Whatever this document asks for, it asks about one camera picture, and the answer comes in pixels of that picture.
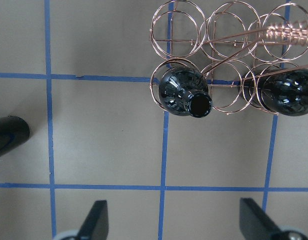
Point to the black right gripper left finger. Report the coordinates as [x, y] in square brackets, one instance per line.
[94, 227]

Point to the copper wire bottle basket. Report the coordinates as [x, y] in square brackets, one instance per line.
[236, 35]

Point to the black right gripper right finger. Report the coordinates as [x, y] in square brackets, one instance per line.
[255, 224]

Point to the dark wine bottle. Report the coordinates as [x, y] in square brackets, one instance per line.
[183, 91]
[14, 131]
[284, 93]

